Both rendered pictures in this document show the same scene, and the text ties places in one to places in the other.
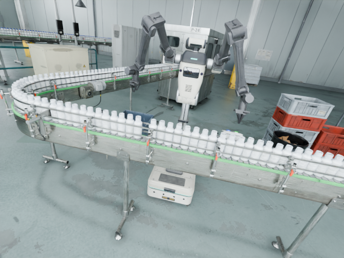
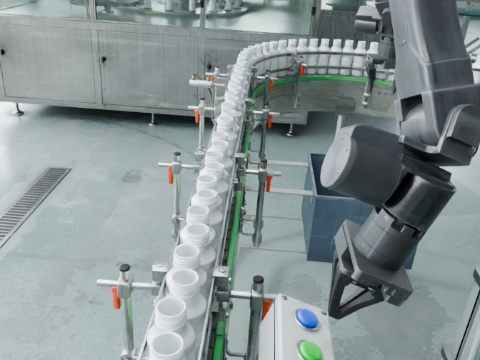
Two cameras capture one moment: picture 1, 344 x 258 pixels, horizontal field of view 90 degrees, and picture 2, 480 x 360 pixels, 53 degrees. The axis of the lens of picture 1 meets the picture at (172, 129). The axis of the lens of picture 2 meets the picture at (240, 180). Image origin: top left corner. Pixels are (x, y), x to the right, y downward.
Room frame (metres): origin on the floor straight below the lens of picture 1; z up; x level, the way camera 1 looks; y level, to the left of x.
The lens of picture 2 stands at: (1.04, -0.92, 1.57)
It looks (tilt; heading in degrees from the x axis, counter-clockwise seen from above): 26 degrees down; 85
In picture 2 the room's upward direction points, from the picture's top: 4 degrees clockwise
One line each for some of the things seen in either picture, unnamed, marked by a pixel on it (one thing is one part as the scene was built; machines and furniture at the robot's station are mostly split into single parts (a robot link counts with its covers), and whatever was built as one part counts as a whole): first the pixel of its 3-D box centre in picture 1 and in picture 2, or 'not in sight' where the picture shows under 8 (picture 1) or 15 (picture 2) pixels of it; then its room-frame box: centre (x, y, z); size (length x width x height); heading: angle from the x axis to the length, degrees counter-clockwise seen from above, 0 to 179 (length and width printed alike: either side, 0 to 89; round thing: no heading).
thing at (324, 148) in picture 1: (324, 146); not in sight; (2.80, -2.74, 0.33); 0.61 x 0.41 x 0.22; 86
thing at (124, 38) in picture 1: (124, 54); not in sight; (7.10, 2.22, 0.96); 0.82 x 0.50 x 1.91; 155
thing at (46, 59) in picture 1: (63, 71); not in sight; (4.49, 2.99, 0.59); 1.10 x 0.62 x 1.18; 155
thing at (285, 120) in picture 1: (297, 117); not in sight; (2.79, -2.04, 0.78); 0.61 x 0.41 x 0.22; 90
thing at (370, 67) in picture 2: (134, 86); (378, 75); (1.51, 0.38, 1.26); 0.07 x 0.07 x 0.09; 82
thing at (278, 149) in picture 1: (275, 155); not in sight; (0.98, -0.69, 1.08); 0.06 x 0.06 x 0.17
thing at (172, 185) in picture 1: (174, 170); not in sight; (1.70, -0.11, 0.24); 0.68 x 0.53 x 0.41; 173
